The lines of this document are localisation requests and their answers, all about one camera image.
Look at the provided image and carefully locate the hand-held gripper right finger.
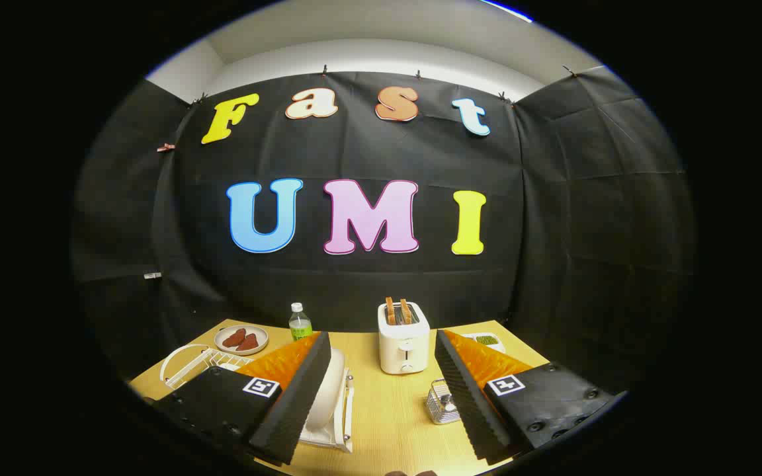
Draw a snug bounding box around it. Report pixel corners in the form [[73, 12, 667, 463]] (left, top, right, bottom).
[[434, 329, 626, 466]]

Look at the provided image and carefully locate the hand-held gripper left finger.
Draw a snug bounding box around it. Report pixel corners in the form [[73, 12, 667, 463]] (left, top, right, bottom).
[[149, 331, 333, 467]]

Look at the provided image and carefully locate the beige round plate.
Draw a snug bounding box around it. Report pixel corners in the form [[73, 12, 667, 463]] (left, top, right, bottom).
[[305, 347, 349, 434]]

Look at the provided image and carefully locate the silver wire basket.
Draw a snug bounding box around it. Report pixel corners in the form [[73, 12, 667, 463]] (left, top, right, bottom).
[[426, 379, 462, 425]]

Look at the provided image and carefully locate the white wire dish rack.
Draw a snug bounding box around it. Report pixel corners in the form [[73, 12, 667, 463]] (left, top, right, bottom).
[[159, 344, 355, 454]]

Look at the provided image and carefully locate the white divided bean dish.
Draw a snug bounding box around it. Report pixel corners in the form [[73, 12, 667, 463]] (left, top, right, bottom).
[[464, 333, 506, 354]]

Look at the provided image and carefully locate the small grey plate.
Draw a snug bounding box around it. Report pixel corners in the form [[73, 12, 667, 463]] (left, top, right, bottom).
[[214, 325, 269, 356]]

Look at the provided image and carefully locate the green label drink bottle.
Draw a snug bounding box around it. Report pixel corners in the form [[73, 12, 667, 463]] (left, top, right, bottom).
[[288, 303, 314, 342]]

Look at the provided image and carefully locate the white toaster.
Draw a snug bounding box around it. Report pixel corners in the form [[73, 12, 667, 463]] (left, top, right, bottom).
[[378, 302, 431, 376]]

